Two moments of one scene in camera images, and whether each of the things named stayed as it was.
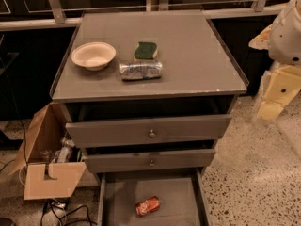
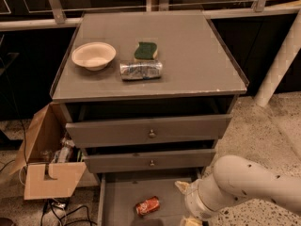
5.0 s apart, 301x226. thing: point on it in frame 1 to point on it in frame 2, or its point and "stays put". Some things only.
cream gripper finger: x=261 y=40 to x=183 y=186
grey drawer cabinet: x=147 y=92 stays put
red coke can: x=148 y=206 stays put
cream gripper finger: x=283 y=86 to x=191 y=221
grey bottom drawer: x=181 y=194 stays put
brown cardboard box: x=43 y=178 stays put
